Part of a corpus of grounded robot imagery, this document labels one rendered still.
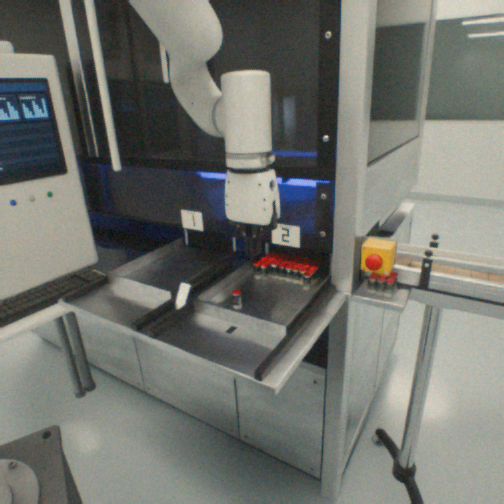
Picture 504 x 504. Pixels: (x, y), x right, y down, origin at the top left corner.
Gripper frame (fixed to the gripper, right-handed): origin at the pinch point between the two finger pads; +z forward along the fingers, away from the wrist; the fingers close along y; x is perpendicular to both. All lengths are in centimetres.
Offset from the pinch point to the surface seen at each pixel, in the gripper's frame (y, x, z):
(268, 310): 3.2, -10.8, 22.0
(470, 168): -29, -488, 63
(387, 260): -21.0, -27.5, 10.2
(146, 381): 81, -29, 93
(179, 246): 53, -34, 21
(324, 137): -3.7, -28.1, -18.2
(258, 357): -3.7, 5.8, 22.3
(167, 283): 37.1, -10.2, 22.0
